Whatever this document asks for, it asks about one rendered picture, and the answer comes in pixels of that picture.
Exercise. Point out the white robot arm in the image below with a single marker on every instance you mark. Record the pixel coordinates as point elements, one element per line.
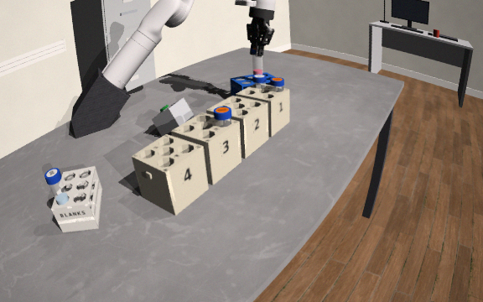
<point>172,13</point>

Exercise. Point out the blue tube rack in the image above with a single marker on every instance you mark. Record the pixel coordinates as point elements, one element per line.
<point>237,86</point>

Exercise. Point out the clear conical tube with tan liquid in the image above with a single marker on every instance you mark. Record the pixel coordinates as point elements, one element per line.
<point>277,84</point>

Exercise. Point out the white tube rack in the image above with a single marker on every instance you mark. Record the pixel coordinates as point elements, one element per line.
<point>80,216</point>

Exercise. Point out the conical centrifuge tube with pink liquid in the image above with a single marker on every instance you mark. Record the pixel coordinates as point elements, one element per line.
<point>256,63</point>

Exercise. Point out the beige block with holes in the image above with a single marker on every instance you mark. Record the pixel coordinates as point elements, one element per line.
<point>222,151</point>
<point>278,105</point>
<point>253,123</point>
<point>172,177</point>

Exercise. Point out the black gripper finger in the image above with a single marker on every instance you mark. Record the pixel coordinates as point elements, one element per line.
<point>251,36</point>
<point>267,35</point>

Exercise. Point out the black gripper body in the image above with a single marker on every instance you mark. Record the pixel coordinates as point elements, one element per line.
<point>261,17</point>

